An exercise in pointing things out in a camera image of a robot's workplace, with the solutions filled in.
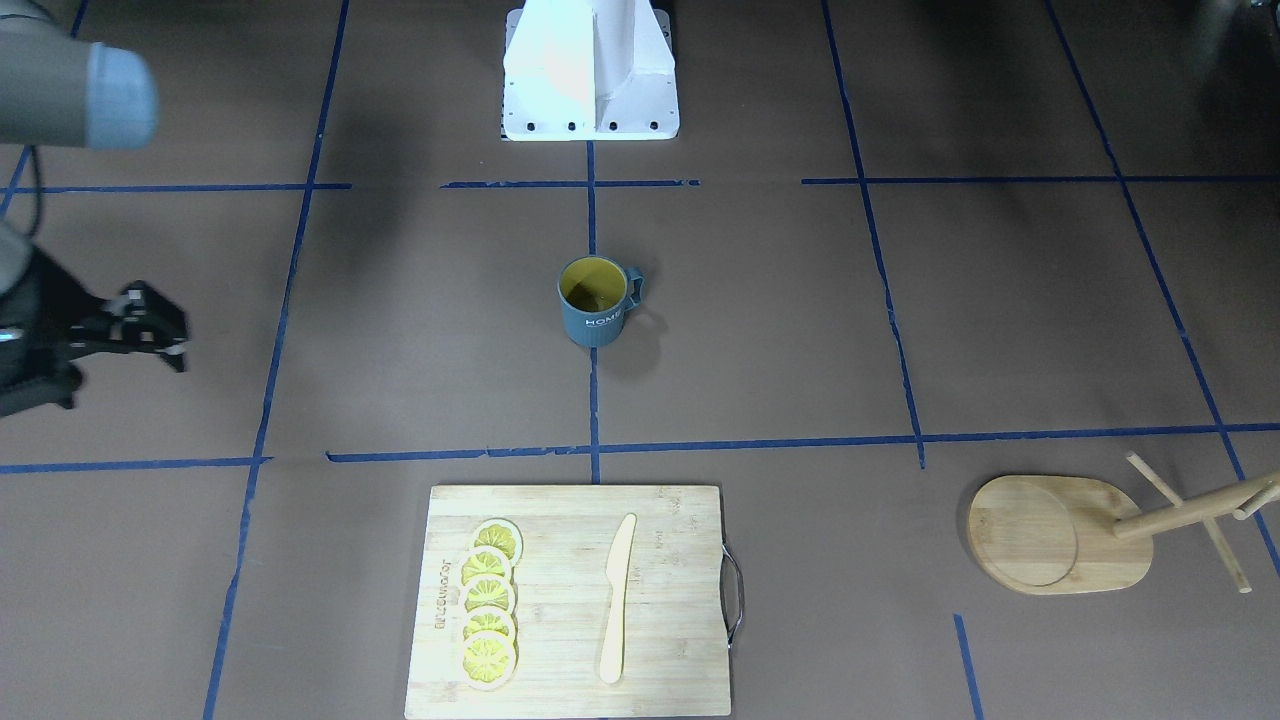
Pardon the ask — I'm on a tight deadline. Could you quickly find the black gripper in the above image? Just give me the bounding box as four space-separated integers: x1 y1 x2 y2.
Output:
1 250 189 416

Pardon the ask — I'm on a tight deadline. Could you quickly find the dark blue mug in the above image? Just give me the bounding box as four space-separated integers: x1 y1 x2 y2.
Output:
557 255 645 348

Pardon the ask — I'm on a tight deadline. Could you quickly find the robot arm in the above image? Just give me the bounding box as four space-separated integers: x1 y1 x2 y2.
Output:
1 1 191 416

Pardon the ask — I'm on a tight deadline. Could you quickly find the wooden cup rack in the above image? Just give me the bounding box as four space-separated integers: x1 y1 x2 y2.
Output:
966 452 1277 596

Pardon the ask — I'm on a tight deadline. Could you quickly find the lemon slice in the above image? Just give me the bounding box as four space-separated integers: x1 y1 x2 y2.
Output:
472 518 524 565
460 544 513 585
461 630 518 691
462 605 518 647
460 574 517 614

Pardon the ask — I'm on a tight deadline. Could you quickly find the yellow plastic knife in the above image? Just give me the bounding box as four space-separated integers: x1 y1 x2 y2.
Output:
596 512 637 685

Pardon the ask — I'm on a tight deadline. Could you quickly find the bamboo cutting board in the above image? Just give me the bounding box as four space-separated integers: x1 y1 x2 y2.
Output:
404 486 733 719

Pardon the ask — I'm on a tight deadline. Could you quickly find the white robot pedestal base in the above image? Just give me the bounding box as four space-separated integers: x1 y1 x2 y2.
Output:
500 1 681 142

